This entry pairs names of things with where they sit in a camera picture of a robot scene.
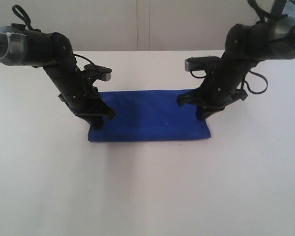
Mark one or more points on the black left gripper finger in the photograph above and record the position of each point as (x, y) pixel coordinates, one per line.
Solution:
(106, 111)
(96, 122)

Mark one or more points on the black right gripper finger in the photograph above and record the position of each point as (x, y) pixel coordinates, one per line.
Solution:
(203, 113)
(188, 98)

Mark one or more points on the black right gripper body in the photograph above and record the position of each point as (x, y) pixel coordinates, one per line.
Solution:
(219, 88)

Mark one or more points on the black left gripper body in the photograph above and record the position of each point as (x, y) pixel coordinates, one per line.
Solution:
(75, 91)

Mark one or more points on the blue towel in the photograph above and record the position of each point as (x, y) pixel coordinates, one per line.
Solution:
(149, 115)

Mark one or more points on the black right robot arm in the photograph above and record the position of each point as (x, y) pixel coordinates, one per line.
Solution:
(272, 40)

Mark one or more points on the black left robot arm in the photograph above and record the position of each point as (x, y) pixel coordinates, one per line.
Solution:
(53, 52)

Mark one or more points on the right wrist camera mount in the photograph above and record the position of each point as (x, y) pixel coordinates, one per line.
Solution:
(201, 63)

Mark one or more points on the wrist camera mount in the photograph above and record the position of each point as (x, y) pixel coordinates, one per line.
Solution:
(96, 72)
(201, 63)

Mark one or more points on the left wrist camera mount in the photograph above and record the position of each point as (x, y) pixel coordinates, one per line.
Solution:
(96, 72)

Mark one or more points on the dark window frame post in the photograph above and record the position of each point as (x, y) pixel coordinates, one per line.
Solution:
(278, 7)

